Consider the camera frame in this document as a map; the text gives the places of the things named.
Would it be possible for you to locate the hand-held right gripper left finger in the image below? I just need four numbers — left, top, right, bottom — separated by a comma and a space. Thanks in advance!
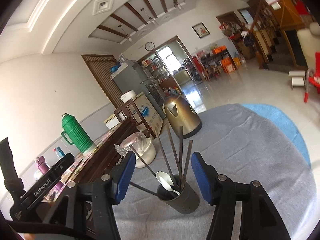
44, 151, 137, 240

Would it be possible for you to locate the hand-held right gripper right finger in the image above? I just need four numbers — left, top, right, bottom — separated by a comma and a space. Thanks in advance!
191, 152, 293, 240

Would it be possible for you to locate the dark wooden chopstick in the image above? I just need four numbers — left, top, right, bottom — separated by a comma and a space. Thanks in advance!
179, 127, 184, 189
182, 140, 193, 189
159, 135, 178, 183
135, 154, 158, 179
166, 127, 182, 189
129, 182, 160, 197

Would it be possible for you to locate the white plastic spoon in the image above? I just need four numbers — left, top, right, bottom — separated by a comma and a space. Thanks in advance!
156, 171, 173, 189
164, 182, 181, 196

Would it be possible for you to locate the dark metal utensil holder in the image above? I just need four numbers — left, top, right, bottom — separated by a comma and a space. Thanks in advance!
156, 174, 200, 215

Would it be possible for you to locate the purple drink bottle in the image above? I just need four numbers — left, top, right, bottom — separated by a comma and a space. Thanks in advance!
35, 156, 63, 190

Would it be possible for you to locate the white plastic basin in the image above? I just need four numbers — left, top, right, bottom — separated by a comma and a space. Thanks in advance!
120, 139, 156, 168

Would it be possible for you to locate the carved wooden sideboard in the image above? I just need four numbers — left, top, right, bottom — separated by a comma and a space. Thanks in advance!
42, 117, 140, 220

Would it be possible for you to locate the plastic-wrapped bowl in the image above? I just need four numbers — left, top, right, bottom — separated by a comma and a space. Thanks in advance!
114, 133, 150, 155

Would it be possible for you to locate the grey tablecloth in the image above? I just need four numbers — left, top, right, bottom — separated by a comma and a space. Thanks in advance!
110, 104, 318, 240

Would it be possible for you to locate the cream box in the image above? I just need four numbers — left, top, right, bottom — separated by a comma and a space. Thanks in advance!
104, 114, 120, 130

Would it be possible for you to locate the brown wooden chair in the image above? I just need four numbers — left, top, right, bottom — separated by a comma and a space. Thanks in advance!
114, 99, 150, 138

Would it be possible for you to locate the bronze electric kettle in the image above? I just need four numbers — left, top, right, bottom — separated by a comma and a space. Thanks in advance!
162, 96, 202, 139

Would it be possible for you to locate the green thermos jug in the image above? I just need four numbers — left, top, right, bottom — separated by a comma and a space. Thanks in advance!
61, 113, 97, 154

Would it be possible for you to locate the white cabinet blue print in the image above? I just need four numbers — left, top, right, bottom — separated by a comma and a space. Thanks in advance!
134, 92, 163, 133

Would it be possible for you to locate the white bucket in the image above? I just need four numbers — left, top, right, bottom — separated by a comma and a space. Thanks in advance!
120, 90, 137, 103

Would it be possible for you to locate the grey refrigerator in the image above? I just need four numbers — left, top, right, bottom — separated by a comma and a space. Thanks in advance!
111, 59, 165, 120

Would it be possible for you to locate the brown wooden door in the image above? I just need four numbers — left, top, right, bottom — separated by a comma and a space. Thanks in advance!
81, 54, 123, 109

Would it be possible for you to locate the glass display shelf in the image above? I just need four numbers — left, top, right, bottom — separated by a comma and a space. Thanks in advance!
141, 55, 170, 90

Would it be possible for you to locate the dark wooden side table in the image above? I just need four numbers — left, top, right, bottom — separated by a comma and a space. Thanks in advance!
200, 50, 233, 80

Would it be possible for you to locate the orange box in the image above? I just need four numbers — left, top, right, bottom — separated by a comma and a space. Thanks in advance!
221, 57, 237, 73

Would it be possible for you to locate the white step stool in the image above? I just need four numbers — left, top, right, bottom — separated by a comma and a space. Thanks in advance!
289, 70, 306, 90

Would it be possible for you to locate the ceiling pendant lamp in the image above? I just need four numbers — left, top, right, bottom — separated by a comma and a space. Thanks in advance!
140, 8, 158, 26
117, 24, 132, 42

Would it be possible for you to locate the red plastic child chair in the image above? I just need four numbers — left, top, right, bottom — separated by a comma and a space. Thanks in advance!
304, 69, 320, 103

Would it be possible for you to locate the wooden stair railing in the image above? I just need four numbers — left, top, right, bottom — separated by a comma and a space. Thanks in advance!
250, 0, 278, 69

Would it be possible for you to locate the cream sofa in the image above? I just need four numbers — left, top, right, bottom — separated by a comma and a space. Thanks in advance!
296, 22, 320, 70

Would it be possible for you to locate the framed wall picture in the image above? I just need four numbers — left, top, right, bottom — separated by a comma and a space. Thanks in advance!
192, 22, 210, 39

